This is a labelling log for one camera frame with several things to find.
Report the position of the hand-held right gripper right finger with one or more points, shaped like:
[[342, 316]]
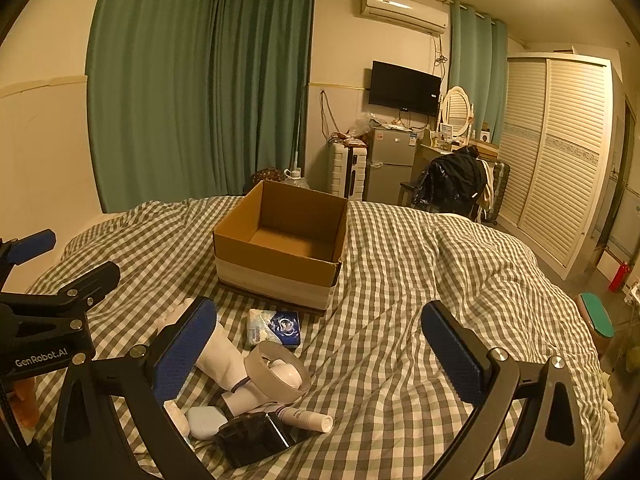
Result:
[[455, 355]]

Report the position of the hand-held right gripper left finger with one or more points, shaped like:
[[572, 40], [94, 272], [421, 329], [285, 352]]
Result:
[[180, 355]]

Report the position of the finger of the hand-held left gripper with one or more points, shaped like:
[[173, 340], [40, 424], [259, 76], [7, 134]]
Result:
[[35, 242], [92, 280]]

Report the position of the white socks bundle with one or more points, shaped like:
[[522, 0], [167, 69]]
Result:
[[222, 355]]

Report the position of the small white rounded case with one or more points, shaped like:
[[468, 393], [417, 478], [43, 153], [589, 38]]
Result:
[[205, 422]]

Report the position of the beige tape roll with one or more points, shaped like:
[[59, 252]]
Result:
[[260, 360]]

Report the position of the blue white tissue packet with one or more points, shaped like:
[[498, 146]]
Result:
[[274, 329]]

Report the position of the black glossy phone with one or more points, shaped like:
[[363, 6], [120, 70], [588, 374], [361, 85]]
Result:
[[255, 440]]

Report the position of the white cream tube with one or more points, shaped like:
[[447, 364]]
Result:
[[305, 417]]

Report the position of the cardboard box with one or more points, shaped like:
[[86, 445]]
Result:
[[280, 245]]

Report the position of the person's left hand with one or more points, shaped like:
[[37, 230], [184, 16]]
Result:
[[26, 402]]

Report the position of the green checkered blanket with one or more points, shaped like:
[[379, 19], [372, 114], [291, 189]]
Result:
[[400, 280]]

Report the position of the green topped stool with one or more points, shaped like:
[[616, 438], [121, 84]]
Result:
[[597, 312]]

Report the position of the wooden chair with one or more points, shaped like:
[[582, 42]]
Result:
[[407, 191]]

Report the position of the dark suitcase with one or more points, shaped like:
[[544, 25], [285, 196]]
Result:
[[497, 185]]

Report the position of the black jacket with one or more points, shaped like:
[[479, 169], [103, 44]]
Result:
[[452, 177]]

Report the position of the red fire extinguisher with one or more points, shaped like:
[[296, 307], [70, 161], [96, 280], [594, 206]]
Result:
[[617, 276]]

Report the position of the floral patterned bag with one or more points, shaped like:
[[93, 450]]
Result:
[[267, 175]]

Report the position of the grey small fridge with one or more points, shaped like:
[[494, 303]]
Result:
[[387, 165]]

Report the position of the wooden dressing table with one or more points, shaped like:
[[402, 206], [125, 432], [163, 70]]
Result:
[[430, 149]]

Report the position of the clear water jug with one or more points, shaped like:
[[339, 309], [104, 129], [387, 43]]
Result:
[[295, 177]]

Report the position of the white suitcase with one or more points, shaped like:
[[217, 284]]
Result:
[[345, 170]]

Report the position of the wide green curtain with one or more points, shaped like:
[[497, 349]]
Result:
[[200, 85]]

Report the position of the white louvred wardrobe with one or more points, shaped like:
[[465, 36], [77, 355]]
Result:
[[555, 155]]

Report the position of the white oval mirror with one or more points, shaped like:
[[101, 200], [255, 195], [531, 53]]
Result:
[[457, 107]]

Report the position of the clear plastic bag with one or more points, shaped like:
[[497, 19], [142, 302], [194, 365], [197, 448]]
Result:
[[361, 125]]

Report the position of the narrow green curtain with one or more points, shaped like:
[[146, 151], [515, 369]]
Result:
[[475, 70]]

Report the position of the white air conditioner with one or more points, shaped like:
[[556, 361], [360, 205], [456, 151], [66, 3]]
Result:
[[400, 10]]

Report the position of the black wall television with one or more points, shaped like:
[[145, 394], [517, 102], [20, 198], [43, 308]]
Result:
[[405, 87]]

